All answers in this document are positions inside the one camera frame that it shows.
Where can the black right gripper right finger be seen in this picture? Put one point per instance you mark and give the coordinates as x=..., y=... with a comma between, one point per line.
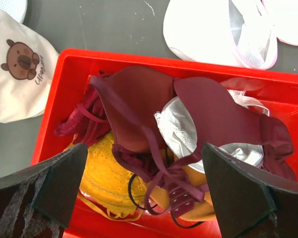
x=249, y=202

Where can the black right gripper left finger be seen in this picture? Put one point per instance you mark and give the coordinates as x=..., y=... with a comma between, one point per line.
x=38, y=201

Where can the maroon padded bra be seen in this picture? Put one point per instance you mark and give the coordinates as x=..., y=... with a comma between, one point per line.
x=131, y=98

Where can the beige laundry bag brown zipper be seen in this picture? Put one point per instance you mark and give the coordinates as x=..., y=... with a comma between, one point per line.
x=27, y=66

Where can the yellow lace bra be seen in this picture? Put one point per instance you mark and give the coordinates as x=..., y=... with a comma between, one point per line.
x=104, y=184

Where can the dark red lace bra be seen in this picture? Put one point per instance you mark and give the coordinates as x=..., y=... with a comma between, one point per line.
x=88, y=122

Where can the white lace bra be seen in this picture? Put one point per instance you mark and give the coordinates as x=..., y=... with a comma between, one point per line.
x=204, y=111

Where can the white mesh bag grey trim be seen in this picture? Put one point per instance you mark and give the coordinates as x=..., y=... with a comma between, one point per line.
x=15, y=8

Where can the red plastic bin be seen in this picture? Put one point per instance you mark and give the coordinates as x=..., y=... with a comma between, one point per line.
x=278, y=91

